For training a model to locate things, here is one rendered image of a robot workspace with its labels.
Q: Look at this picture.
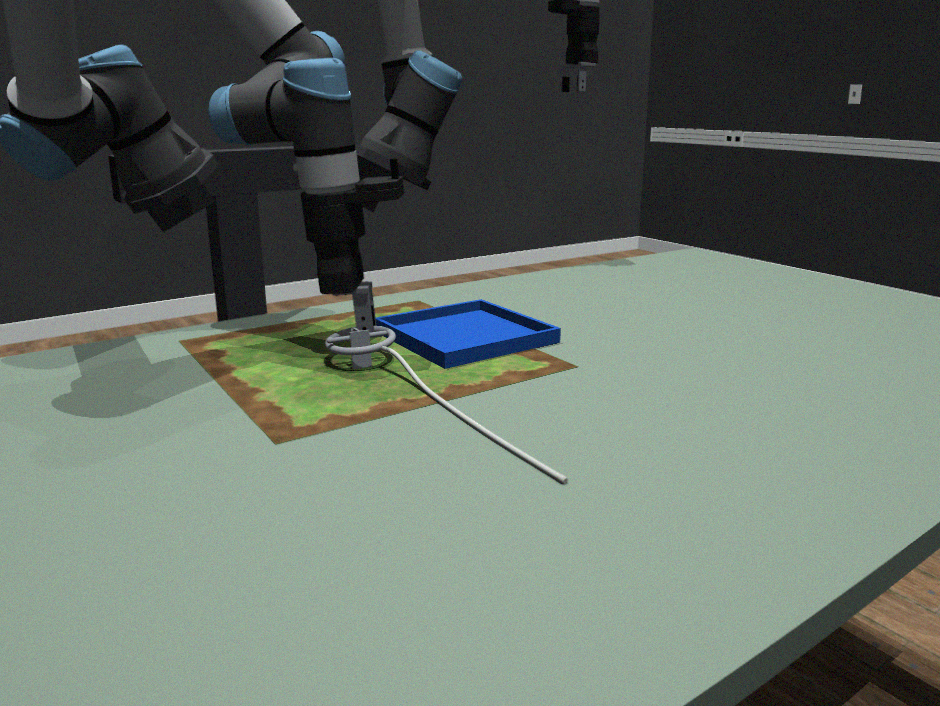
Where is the white ring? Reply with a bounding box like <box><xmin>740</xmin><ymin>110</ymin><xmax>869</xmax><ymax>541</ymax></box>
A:
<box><xmin>325</xmin><ymin>326</ymin><xmax>396</xmax><ymax>355</ymax></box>

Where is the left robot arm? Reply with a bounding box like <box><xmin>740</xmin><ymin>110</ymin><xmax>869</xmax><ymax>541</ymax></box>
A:
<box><xmin>360</xmin><ymin>0</ymin><xmax>462</xmax><ymax>178</ymax></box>

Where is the green grassy ground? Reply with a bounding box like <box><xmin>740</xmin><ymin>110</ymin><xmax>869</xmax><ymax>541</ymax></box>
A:
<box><xmin>179</xmin><ymin>311</ymin><xmax>578</xmax><ymax>445</ymax></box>

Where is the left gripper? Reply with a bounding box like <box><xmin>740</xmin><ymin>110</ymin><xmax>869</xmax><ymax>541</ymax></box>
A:
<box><xmin>548</xmin><ymin>0</ymin><xmax>600</xmax><ymax>92</ymax></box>

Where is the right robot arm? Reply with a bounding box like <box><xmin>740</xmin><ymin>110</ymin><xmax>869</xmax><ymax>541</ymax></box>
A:
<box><xmin>0</xmin><ymin>0</ymin><xmax>355</xmax><ymax>199</ymax></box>

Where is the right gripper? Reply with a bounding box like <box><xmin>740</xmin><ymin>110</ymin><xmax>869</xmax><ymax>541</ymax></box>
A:
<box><xmin>293</xmin><ymin>151</ymin><xmax>404</xmax><ymax>332</ymax></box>

